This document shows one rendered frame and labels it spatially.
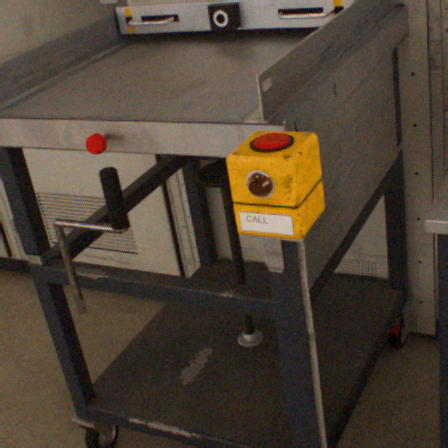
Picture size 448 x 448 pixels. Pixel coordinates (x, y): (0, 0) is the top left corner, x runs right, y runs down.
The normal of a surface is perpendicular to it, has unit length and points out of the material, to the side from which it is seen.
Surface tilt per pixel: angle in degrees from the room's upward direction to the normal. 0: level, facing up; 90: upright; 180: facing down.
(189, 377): 0
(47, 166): 90
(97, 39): 90
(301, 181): 89
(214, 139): 90
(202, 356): 0
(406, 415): 0
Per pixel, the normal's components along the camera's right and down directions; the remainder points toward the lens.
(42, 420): -0.15, -0.88
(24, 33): 0.60, 0.29
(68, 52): 0.88, 0.09
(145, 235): -0.44, 0.47
